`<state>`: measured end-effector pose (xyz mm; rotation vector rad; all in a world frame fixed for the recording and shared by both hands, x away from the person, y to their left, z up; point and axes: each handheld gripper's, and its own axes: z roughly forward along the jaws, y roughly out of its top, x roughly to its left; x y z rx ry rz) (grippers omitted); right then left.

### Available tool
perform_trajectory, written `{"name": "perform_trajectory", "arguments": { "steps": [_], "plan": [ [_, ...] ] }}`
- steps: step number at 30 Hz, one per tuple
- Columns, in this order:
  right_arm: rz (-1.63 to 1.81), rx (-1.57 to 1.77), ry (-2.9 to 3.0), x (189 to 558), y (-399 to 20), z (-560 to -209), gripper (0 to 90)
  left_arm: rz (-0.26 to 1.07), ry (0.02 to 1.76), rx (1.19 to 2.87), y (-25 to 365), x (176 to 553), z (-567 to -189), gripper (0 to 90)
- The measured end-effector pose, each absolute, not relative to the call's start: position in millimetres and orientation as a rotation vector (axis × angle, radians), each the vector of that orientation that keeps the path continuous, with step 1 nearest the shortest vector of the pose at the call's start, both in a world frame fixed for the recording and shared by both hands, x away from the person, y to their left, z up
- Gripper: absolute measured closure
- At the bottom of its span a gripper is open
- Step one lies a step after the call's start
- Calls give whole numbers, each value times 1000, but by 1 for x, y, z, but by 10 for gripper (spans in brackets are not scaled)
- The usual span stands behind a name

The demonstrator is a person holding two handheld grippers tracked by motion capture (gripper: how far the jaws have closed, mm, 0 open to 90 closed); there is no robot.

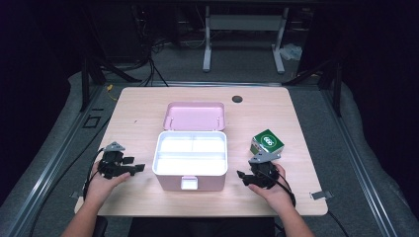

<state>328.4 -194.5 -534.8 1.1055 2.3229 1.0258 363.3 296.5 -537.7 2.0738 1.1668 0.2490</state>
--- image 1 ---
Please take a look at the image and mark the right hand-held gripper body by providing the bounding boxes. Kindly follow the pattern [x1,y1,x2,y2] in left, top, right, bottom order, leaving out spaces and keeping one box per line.
[248,151,282,190]

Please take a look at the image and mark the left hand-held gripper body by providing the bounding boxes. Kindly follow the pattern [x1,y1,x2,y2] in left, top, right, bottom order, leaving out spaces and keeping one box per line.
[98,141,137,181]

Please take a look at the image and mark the green and white carton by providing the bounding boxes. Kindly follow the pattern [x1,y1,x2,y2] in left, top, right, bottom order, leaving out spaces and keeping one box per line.
[249,128,285,156]

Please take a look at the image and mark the white tray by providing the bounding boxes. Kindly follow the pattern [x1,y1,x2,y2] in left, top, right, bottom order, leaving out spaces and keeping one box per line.
[152,130,228,176]

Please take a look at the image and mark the pink storage box with lid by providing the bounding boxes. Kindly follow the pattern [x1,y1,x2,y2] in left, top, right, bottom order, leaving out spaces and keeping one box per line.
[151,101,229,193]

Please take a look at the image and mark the person's right hand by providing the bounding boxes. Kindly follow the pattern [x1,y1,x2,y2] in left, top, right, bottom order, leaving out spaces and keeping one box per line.
[247,163,295,213]

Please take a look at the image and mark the person's left hand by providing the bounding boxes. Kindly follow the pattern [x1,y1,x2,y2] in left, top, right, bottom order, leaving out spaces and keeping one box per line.
[86,161,131,202]

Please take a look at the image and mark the black chair armrest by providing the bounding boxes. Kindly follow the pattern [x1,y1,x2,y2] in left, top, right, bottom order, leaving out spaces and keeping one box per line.
[94,215,109,237]

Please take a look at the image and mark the person's dark lap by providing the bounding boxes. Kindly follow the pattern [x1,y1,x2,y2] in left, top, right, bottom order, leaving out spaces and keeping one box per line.
[127,216,277,237]

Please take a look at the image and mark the yellow tag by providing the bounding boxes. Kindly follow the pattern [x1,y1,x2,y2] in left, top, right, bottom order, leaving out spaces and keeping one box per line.
[106,84,119,102]

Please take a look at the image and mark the black metal stand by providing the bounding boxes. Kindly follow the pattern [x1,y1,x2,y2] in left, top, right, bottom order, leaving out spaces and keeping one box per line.
[80,57,142,113]
[283,58,344,117]

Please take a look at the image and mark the clear plastic bag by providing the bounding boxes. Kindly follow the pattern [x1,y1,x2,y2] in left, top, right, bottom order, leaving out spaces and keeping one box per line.
[280,42,303,62]

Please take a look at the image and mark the right hand-held gripper cable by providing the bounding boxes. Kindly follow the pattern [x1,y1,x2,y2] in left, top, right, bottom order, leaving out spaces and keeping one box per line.
[263,170,296,208]

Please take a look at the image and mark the hand-held gripper cable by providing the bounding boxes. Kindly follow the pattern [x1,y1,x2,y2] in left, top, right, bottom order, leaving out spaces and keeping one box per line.
[263,170,296,208]
[82,147,106,201]

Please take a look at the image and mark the left hand-held gripper cable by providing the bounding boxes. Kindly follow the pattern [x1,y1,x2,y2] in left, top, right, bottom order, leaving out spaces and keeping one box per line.
[82,147,106,201]

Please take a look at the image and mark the black floor cable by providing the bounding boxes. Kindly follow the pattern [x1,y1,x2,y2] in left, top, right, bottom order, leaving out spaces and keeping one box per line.
[29,117,113,237]

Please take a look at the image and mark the aluminium floor rail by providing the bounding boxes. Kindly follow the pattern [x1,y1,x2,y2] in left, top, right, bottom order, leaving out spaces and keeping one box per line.
[0,85,110,237]
[320,88,400,237]

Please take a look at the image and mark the bundle of black cables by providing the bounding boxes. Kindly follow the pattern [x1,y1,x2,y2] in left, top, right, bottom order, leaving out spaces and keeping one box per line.
[131,3,170,87]

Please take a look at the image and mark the white metal desk frame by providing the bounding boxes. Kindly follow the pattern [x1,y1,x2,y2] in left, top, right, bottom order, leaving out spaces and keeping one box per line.
[202,5,291,74]

